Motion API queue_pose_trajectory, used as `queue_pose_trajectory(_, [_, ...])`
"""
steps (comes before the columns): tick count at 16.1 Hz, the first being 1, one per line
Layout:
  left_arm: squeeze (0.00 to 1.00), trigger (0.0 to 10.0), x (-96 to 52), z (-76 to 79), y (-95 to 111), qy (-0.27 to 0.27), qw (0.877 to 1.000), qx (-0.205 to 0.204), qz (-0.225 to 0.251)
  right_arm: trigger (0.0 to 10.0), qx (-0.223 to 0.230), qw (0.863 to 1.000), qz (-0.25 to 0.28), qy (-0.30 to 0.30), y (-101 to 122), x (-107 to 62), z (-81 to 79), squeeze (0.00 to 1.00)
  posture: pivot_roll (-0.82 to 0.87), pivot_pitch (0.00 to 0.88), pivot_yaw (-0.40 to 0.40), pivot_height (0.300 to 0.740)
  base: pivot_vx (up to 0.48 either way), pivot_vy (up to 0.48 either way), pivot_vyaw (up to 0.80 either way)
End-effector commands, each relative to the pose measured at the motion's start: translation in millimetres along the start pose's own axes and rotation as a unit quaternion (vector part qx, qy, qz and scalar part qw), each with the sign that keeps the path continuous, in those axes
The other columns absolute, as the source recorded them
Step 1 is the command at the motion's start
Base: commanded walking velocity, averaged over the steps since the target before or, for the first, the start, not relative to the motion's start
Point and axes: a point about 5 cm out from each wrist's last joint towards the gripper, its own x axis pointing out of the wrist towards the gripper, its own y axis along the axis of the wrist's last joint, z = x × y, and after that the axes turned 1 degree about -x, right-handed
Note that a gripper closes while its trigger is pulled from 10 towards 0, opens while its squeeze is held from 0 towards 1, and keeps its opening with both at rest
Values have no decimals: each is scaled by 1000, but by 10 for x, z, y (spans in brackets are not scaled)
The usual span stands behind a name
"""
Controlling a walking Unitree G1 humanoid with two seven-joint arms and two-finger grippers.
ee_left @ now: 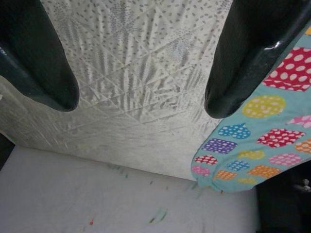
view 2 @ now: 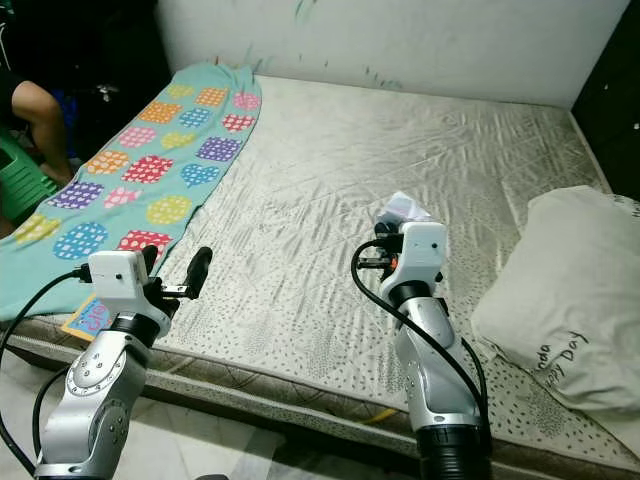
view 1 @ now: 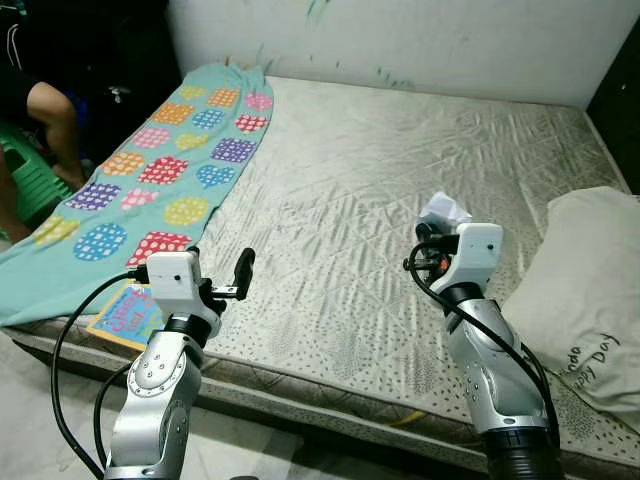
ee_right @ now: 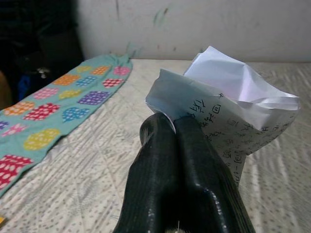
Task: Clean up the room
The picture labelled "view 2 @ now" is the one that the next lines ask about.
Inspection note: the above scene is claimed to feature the blue children's board book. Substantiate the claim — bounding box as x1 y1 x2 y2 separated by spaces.
60 295 113 343

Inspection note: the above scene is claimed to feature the white quilted mattress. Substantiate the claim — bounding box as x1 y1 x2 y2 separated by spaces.
0 75 640 471

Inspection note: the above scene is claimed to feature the teal blanket with colourful patches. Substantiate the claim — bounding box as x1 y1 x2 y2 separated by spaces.
0 62 263 323

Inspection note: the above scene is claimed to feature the green plastic stool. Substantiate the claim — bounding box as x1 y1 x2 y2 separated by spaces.
0 130 61 236

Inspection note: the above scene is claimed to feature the person in black shirt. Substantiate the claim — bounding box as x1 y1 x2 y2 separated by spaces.
0 20 73 191

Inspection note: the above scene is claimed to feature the white pillow with lettering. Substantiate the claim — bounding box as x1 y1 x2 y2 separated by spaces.
470 185 640 416

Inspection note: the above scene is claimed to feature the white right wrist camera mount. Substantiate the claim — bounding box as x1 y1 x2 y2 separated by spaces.
395 222 448 286

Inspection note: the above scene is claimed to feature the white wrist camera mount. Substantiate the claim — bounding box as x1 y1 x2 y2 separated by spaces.
88 250 166 331
395 222 448 286

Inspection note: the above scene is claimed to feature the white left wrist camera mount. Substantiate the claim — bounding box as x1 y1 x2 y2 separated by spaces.
88 250 166 331

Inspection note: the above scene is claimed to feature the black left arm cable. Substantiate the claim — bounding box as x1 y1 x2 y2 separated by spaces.
0 265 91 477

